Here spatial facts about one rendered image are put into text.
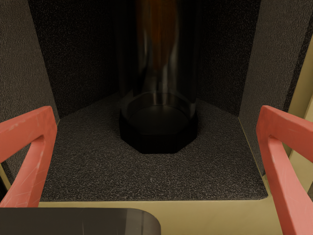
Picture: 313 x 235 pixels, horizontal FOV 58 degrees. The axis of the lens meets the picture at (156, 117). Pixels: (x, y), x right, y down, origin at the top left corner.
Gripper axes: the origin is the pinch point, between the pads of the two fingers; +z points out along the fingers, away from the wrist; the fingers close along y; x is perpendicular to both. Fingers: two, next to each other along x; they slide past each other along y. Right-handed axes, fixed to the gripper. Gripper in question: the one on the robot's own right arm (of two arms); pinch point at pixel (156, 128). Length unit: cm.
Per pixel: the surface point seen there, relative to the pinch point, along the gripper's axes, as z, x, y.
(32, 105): 16.2, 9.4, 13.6
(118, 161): 13.8, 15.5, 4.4
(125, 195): 8.9, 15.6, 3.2
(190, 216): 8.5, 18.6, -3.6
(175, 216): 8.5, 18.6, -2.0
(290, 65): 11.8, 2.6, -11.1
